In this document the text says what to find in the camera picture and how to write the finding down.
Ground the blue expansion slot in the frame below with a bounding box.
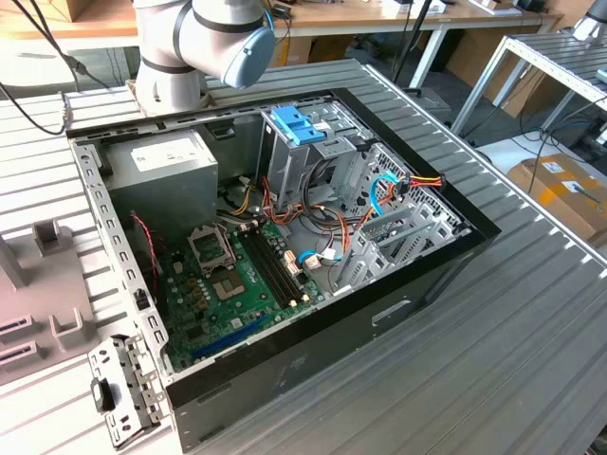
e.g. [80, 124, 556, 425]
[189, 315, 269, 361]

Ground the black RAM slot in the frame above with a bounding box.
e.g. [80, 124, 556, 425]
[238, 230, 288, 309]
[258, 225, 305, 301]
[251, 227, 300, 304]
[245, 228, 294, 307]

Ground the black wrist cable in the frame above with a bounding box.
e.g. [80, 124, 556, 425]
[18, 0, 95, 91]

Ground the silver slot bracket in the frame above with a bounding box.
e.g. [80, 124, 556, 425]
[87, 333, 175, 450]

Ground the CPU socket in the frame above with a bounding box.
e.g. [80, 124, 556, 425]
[211, 269, 248, 302]

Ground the grey power supply unit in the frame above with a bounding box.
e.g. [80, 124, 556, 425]
[101, 127, 220, 247]

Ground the black floor device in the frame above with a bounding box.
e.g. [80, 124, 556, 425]
[563, 116, 607, 153]

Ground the black open PC case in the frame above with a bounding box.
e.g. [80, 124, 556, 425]
[64, 87, 503, 454]

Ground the green motherboard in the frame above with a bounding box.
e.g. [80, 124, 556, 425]
[163, 220, 328, 373]

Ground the grey parts rack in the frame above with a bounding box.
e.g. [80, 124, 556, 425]
[0, 218, 102, 388]

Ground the black tripod pole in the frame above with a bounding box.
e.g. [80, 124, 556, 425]
[392, 0, 433, 92]

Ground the orange black wire bundle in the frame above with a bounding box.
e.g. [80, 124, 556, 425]
[215, 173, 364, 255]

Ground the cardboard box on desk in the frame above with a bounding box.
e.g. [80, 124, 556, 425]
[49, 0, 94, 24]

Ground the labelled cardboard box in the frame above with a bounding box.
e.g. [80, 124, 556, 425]
[506, 152, 607, 244]

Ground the silver metal disk bay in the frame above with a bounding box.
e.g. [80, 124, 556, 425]
[331, 208, 473, 298]

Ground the metal socket cover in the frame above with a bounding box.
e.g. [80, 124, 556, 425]
[187, 225, 237, 279]

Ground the white plug blue wire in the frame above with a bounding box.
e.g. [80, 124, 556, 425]
[297, 246, 343, 272]

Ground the blue data wire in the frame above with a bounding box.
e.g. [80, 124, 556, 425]
[368, 171, 405, 217]

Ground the wooden desk white frame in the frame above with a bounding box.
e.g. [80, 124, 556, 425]
[274, 0, 565, 91]
[0, 0, 138, 39]

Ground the multicoloured power wire black plug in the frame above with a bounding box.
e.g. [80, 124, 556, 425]
[355, 173, 448, 233]

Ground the white box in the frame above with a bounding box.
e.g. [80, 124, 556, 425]
[381, 0, 445, 14]

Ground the black plastic latch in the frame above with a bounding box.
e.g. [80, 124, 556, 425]
[90, 377, 119, 412]

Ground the white frame slat table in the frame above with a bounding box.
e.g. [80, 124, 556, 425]
[450, 30, 607, 138]

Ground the red black twisted wire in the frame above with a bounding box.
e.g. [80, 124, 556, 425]
[130, 211, 165, 304]

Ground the large brown cardboard box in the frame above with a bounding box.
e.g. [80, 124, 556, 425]
[445, 27, 563, 119]

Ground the blue plastic drive latch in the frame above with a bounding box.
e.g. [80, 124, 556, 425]
[271, 106, 327, 147]

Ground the grey metal drive cage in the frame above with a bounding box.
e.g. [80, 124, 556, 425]
[259, 101, 377, 214]

